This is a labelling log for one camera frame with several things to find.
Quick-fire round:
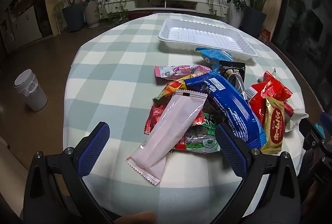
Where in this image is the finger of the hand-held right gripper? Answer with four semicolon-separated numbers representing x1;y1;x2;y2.
298;111;332;147

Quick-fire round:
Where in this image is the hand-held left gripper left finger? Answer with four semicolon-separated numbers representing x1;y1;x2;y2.
23;121;115;224

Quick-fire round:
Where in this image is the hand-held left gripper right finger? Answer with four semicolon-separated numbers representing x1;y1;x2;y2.
215;123;309;224

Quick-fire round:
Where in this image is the white and red packet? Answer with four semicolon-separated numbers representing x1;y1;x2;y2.
283;101;310;133

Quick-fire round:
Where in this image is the green nut packet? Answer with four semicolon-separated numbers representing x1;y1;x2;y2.
172;110;221;154

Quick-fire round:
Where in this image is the gold snack packet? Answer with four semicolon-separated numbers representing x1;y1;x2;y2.
260;95;286;155

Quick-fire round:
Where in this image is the long blue cake packet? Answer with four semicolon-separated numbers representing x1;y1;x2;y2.
185;71;267;150

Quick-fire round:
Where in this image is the large red snack packet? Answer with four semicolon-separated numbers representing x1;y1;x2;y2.
246;71;293;126

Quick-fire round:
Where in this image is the pale pink snack packet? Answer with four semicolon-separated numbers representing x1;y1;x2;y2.
126;92;205;185

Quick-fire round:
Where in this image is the red strawberry print packet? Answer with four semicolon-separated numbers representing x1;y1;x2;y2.
144;104;205;135

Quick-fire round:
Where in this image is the black snack packet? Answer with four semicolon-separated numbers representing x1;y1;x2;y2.
218;60;246;96

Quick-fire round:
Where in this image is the orange snack packet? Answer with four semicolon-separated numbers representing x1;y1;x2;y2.
153;76;205;101

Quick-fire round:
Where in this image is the pink cartoon snack packet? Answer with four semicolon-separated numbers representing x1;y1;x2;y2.
155;64;212;80

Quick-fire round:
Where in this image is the light blue snack packet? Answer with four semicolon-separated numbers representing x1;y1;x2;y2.
195;48;234;69

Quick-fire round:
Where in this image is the white plastic tray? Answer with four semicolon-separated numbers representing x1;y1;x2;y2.
158;18;259;60

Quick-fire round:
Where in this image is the person's left hand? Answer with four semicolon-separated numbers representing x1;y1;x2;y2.
124;211;157;224

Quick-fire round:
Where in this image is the white trash bin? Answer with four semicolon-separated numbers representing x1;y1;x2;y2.
13;69;49;112

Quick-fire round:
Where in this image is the red box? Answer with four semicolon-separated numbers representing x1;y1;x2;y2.
259;29;272;43

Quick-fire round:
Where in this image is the dark glass door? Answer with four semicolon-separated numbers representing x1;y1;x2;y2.
271;0;332;110

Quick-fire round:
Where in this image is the plant in white pot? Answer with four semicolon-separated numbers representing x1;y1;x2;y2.
83;0;101;29

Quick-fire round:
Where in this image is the bushy green plant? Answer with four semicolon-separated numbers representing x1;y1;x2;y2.
225;0;247;28

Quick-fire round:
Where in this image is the white television console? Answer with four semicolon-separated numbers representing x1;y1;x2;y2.
121;0;229;17

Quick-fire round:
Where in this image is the white cabinet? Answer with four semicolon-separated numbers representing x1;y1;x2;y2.
0;0;44;54

